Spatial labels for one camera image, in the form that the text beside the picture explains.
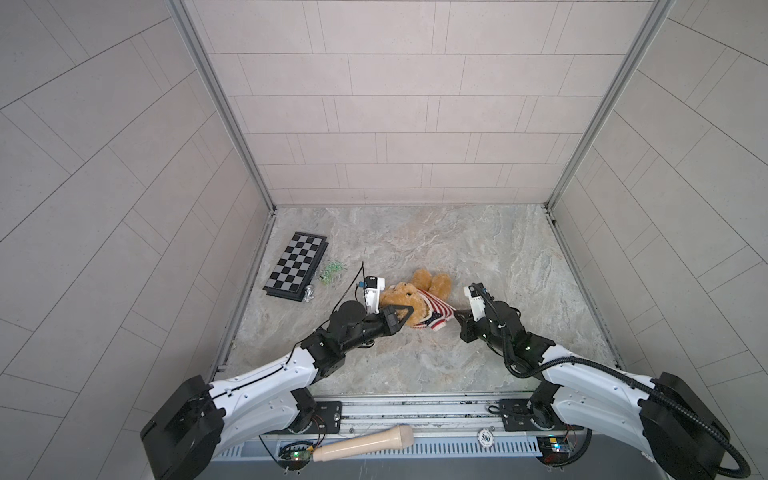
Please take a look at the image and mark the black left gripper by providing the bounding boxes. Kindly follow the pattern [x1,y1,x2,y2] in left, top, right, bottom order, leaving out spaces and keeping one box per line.
[335,307,412,356]

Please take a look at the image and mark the knitted american flag sweater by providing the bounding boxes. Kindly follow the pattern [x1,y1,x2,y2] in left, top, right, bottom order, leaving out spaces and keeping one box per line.
[412,289,456,331]

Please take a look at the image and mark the tan plush teddy bear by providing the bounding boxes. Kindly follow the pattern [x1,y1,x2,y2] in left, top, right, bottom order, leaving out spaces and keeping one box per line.
[379,269,453,328]

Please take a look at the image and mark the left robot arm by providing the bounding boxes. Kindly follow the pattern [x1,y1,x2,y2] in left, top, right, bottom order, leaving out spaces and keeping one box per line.
[140,300,414,479]

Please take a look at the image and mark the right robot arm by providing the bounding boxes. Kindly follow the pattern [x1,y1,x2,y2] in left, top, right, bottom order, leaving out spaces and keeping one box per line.
[455,297,751,479]

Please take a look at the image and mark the clear bag of green bricks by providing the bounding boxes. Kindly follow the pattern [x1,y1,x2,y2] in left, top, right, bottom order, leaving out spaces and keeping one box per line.
[318,261,346,285]

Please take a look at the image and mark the silver foil wrapped item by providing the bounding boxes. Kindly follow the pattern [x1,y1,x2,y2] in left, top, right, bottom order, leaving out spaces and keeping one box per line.
[303,285,315,302]

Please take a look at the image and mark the folded black white chessboard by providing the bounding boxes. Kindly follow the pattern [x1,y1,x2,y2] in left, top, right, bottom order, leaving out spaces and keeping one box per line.
[263,231,328,302]

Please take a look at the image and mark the right green circuit board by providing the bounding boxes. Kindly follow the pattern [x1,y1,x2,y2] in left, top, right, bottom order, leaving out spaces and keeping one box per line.
[536,436,573,465]

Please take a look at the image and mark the green circuit board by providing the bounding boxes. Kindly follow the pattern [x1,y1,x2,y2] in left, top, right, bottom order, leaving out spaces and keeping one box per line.
[279,441,315,471]
[536,436,573,465]

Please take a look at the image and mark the left green circuit board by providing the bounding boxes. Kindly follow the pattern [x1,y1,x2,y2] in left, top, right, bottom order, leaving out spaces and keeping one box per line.
[279,441,315,471]

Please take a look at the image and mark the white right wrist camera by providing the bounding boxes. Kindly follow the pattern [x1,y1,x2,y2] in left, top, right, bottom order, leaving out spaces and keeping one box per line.
[464,283,492,322]

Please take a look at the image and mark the black left camera cable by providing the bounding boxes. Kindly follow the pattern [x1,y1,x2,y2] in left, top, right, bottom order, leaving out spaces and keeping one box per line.
[287,261,367,361]

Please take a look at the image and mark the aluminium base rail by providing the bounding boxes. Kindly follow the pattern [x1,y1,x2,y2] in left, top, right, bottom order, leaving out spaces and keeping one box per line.
[217,392,603,469]

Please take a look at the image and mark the beige cylindrical handle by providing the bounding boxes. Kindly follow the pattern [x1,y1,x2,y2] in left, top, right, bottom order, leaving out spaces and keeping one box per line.
[312,425,415,462]

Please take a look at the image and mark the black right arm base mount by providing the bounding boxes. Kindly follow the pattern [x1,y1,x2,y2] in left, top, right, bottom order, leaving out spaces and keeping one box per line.
[487,381,568,432]

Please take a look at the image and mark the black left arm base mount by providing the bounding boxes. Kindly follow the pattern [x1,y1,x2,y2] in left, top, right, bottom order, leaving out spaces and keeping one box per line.
[270,388,343,435]

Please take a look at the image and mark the black corrugated right cable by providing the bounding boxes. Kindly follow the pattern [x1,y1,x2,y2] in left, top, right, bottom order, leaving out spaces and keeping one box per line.
[479,287,751,480]

